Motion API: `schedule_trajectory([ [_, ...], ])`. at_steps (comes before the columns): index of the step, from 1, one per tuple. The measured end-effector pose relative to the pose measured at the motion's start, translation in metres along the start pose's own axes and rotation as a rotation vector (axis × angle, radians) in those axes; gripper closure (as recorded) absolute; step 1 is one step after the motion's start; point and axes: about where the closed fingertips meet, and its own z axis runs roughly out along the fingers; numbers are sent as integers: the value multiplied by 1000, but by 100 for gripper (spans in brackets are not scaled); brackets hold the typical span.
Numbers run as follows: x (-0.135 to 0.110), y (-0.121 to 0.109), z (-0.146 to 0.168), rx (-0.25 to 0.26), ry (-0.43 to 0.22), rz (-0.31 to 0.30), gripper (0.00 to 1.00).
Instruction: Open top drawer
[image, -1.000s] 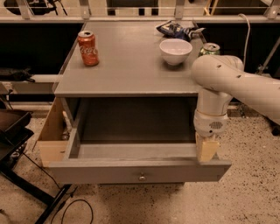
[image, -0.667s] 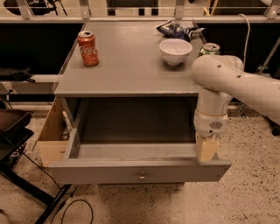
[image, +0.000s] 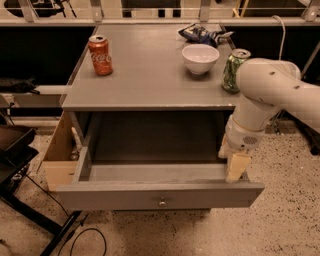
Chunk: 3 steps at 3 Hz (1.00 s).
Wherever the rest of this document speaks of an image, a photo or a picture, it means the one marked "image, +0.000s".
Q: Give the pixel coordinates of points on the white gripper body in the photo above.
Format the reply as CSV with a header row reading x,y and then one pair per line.
x,y
240,139

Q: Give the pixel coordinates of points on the white ceramic bowl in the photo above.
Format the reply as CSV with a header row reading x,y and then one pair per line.
x,y
199,58

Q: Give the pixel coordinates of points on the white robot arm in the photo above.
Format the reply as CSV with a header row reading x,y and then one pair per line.
x,y
267,87

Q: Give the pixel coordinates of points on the orange Coca-Cola can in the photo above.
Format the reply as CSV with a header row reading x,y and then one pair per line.
x,y
99,52

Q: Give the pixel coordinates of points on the metal railing frame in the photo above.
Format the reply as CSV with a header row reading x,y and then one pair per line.
x,y
226,12

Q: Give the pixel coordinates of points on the blue crumpled chip bag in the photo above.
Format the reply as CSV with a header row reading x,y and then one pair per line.
x,y
197,34

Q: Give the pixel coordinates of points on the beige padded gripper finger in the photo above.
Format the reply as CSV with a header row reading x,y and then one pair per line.
x,y
237,164
225,149

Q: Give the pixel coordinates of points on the grey drawer cabinet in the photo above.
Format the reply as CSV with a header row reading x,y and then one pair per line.
x,y
151,109

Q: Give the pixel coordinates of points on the black metal stand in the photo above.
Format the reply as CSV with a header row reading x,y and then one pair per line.
x,y
15,154

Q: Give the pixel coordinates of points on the open cardboard box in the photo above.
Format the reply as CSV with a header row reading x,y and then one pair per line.
x,y
60,160

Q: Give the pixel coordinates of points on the green soda can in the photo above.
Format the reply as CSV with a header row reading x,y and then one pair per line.
x,y
234,61

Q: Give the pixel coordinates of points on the grey top drawer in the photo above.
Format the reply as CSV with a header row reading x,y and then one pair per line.
x,y
133,196

